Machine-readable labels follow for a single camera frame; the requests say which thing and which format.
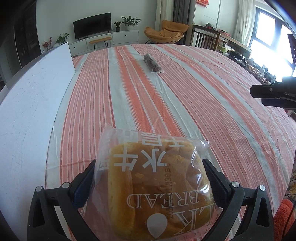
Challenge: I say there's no white covered air conditioner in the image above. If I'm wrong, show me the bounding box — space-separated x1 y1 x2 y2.
155 0 174 29

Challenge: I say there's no plant in white vase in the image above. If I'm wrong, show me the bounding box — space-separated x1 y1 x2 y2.
56 33 70 44

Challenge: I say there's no black glass cabinet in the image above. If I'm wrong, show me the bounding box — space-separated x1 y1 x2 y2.
14 6 43 67

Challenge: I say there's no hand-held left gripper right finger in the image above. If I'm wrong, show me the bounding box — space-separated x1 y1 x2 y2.
202 159 275 241

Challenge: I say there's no dark biscuit roll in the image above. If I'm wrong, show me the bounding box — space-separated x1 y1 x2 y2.
143 54 164 74

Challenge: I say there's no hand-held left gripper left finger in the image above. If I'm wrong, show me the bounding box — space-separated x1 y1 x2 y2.
27 160 99 241

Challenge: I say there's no wooden crib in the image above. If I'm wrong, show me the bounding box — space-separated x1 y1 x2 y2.
191 24 252 56

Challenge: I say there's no wooden stool with metal legs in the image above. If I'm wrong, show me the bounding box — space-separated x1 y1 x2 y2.
89 37 112 52

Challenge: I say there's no dark framed window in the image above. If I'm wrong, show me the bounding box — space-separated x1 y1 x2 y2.
248 5 296 79

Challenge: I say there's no white curtain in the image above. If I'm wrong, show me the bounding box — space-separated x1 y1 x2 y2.
235 0 256 43

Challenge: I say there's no black flat television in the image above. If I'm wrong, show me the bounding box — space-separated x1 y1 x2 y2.
73 13 112 40

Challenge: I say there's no orange striped tablecloth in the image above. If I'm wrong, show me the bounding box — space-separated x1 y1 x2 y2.
45 44 296 241

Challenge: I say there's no bread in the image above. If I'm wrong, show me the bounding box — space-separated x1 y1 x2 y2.
81 125 223 241

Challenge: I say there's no large green potted plant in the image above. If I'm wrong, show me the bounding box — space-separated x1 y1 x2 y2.
121 16 142 30

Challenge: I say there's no orange rocking chair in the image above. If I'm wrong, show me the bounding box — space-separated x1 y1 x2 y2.
144 20 189 44

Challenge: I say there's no grey curtain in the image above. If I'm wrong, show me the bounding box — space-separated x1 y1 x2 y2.
173 0 191 24

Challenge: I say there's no white cardboard box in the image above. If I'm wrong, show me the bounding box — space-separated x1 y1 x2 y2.
0 42 75 217

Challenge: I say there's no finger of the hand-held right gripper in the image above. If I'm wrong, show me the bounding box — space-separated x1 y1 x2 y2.
250 77 296 98
262 95 296 108

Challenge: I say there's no white television cabinet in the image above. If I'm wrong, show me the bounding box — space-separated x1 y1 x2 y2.
68 30 139 57

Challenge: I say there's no red fluffy chair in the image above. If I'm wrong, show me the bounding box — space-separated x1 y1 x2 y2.
274 199 296 241

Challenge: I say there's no red flower vase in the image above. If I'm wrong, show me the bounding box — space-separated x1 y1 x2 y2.
42 37 53 50

